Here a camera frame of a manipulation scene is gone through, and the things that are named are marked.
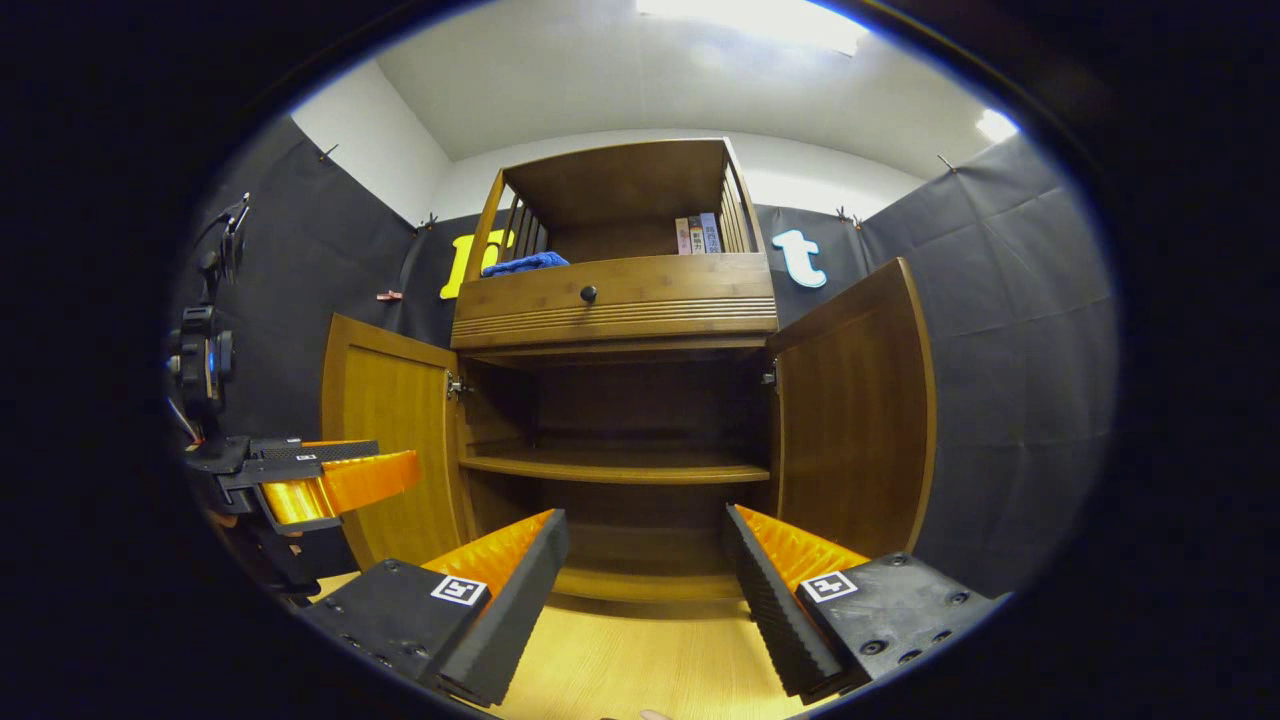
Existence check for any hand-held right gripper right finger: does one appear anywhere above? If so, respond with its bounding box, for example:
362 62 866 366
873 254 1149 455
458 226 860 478
722 504 1011 706

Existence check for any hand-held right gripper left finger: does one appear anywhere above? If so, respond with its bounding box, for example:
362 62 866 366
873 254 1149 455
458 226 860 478
300 508 571 709

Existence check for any wooden cabinet door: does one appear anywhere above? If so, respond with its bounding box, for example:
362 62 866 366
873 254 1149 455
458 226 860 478
765 257 938 561
320 313 479 571

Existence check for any blue cloth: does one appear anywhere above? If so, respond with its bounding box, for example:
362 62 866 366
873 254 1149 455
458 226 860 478
481 251 571 278

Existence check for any wooden drawer with black knob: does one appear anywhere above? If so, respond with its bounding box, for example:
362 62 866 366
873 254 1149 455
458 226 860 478
450 252 780 351

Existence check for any black backdrop cloth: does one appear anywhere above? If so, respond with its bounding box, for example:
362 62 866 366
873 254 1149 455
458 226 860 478
170 115 1119 601

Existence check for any large ceiling light panel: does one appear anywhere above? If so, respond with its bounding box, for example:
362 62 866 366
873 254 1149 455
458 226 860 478
635 0 871 57

